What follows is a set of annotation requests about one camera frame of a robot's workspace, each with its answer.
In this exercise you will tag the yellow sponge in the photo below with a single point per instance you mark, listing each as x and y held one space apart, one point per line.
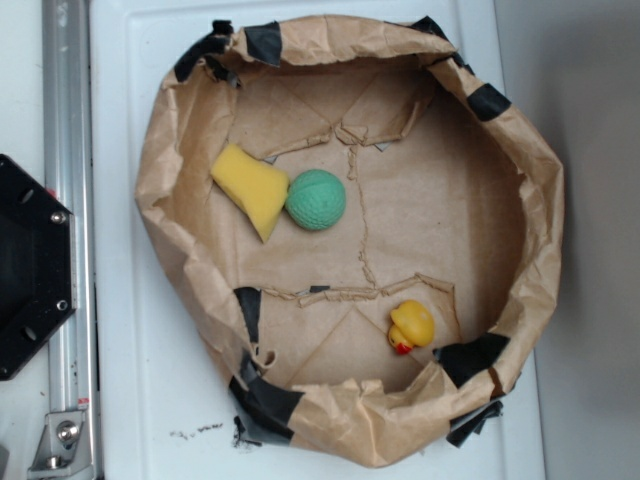
257 188

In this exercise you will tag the green foam ball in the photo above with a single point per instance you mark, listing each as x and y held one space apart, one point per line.
316 200

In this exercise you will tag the yellow rubber duck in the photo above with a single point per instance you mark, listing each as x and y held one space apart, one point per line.
412 326

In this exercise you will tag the brown paper bag tray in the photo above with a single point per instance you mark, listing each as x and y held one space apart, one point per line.
453 199

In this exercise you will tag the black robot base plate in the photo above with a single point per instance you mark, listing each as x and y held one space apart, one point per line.
37 293

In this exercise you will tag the aluminium extrusion rail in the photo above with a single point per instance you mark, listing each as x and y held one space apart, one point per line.
73 351

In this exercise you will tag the metal corner bracket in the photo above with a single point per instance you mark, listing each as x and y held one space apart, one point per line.
64 448

